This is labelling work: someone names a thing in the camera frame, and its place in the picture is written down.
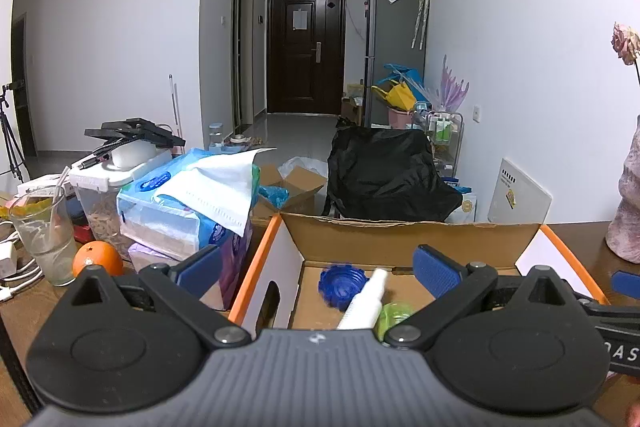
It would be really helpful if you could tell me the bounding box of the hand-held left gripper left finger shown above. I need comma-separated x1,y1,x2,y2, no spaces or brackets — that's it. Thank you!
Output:
66,245,252,351

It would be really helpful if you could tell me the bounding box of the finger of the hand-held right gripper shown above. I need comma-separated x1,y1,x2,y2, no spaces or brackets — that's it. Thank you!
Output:
574,293,640,326
612,270,640,297

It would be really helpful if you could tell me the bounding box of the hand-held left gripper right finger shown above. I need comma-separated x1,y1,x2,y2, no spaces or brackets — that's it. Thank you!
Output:
383,244,577,351

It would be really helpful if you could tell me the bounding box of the orange-edged cardboard box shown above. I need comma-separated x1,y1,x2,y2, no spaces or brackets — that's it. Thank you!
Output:
227,211,614,344

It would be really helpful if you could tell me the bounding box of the green lid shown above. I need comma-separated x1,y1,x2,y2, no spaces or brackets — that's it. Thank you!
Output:
374,301,416,343

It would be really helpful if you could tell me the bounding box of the white spray bottle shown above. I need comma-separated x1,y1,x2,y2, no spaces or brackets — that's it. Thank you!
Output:
335,267,390,332

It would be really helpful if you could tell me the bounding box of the blue ridged lid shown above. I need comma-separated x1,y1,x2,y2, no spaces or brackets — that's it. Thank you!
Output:
319,264,369,311

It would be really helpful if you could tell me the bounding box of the purple tissue pack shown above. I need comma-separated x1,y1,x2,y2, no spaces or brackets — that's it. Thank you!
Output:
128,232,253,311

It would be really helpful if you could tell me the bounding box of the pink vase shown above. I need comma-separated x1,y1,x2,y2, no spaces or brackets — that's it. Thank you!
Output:
604,114,640,264

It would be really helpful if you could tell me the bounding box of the blue tissue pack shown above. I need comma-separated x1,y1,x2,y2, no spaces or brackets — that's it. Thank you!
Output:
116,148,262,260

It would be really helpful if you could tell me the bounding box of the blue and white package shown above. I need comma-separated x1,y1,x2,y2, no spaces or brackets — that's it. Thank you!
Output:
442,176,479,224

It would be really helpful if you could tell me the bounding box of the white tissue sheet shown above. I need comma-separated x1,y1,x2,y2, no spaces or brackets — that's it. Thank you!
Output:
152,148,278,238

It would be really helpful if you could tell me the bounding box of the orange fruit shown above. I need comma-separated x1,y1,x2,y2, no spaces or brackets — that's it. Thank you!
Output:
72,240,125,279

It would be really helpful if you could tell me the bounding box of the black bag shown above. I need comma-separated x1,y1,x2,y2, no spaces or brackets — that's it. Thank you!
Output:
322,126,464,223

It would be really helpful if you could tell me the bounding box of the blue plastic bag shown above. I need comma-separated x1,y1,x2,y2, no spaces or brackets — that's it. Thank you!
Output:
258,186,291,210

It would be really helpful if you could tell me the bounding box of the white flat board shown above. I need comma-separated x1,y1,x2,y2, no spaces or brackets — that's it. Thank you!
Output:
487,157,553,224

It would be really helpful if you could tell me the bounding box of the clear plastic food container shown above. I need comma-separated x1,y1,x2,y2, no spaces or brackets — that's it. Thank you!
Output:
68,149,174,254

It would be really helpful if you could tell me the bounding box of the red box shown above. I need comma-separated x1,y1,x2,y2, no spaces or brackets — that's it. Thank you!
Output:
73,221,97,244

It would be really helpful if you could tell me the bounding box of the small open cardboard box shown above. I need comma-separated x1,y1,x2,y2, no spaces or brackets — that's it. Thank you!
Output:
251,164,329,219

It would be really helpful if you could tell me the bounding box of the white round device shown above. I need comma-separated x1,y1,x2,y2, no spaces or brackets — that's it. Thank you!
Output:
111,141,158,168

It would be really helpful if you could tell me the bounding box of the metal storage cart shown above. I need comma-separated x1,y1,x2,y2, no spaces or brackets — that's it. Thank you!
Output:
413,102,465,180

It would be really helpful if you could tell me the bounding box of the white plastic bag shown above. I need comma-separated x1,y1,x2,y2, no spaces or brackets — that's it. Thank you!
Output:
277,156,329,180

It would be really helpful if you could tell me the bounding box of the black folding stand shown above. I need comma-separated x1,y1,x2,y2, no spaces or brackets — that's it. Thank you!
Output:
77,118,186,171

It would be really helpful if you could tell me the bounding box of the pink bucket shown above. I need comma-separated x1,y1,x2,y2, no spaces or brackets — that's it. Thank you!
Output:
386,106,415,130

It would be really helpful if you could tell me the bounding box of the drinking glass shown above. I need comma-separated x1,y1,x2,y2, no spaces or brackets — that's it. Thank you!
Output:
8,185,79,287

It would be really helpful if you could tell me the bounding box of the clear drinking straw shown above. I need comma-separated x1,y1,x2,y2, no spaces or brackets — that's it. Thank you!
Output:
49,165,72,234

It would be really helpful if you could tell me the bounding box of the yellow shopping bag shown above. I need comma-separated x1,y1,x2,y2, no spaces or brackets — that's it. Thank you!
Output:
371,81,417,110

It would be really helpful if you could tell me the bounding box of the white flat box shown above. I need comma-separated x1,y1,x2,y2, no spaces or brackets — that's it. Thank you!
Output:
17,174,77,198

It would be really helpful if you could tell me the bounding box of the purple feather decoration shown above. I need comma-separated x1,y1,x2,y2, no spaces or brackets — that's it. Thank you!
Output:
439,54,470,113

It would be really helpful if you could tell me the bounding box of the brown cardboard box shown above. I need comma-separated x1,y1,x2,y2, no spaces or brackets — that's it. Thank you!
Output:
341,81,366,128

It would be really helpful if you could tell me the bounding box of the white charger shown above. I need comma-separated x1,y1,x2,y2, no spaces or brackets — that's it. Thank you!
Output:
0,240,22,279

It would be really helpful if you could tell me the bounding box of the blue shopping bag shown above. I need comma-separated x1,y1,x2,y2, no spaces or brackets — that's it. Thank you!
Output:
383,63,426,90

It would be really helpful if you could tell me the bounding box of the grey refrigerator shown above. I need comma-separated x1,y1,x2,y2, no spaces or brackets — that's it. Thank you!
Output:
364,0,429,128

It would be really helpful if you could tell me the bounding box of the dark wooden door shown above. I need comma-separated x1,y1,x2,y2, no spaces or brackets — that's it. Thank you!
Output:
266,0,347,116

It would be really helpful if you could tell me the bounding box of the black tripod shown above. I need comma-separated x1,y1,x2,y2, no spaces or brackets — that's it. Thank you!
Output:
0,81,27,184

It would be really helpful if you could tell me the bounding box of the dried pink flower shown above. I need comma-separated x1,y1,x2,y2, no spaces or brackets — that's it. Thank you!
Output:
610,22,640,86

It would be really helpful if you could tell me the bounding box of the white folded umbrella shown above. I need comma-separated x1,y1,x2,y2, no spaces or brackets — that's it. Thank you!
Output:
410,0,431,50

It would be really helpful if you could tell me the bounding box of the white mop handle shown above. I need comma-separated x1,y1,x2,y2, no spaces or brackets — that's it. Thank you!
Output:
168,75,182,140

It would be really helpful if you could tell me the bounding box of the black cord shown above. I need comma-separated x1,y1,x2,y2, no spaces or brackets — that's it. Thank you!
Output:
0,316,42,414

